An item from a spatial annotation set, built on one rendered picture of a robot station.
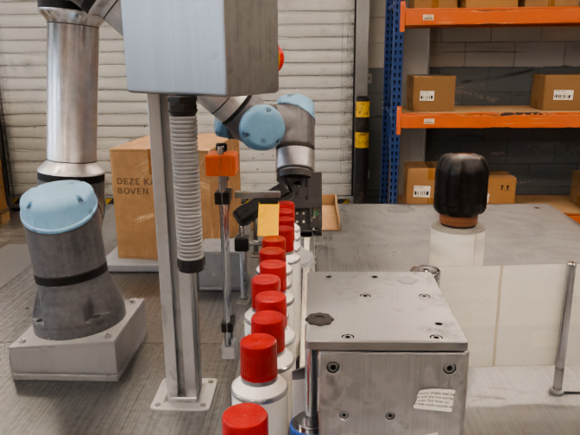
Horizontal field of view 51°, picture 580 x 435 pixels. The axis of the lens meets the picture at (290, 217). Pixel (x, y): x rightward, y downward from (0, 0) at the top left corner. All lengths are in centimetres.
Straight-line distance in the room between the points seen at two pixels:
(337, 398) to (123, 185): 112
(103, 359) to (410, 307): 65
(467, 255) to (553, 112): 377
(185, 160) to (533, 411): 55
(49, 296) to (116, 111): 441
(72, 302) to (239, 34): 54
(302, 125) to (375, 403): 79
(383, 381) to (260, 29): 43
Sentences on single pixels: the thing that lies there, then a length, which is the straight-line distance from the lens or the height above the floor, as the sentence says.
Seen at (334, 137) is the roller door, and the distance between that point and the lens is 517.
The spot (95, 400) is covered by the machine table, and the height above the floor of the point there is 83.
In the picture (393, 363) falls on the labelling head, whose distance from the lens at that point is 43.
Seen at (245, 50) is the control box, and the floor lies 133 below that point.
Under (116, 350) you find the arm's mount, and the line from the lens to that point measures 102.
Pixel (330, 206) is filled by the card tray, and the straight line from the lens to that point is 205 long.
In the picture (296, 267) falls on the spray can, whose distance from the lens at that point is 90.
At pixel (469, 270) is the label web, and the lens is 83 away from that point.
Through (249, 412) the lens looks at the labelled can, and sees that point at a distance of 46.
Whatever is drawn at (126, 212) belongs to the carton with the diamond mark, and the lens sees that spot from 151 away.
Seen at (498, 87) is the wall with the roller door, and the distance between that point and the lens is 546.
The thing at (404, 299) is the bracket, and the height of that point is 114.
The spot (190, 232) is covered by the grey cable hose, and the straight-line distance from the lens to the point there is 73.
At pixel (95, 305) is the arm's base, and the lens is 105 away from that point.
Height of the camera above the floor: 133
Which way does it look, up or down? 15 degrees down
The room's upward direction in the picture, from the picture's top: 1 degrees counter-clockwise
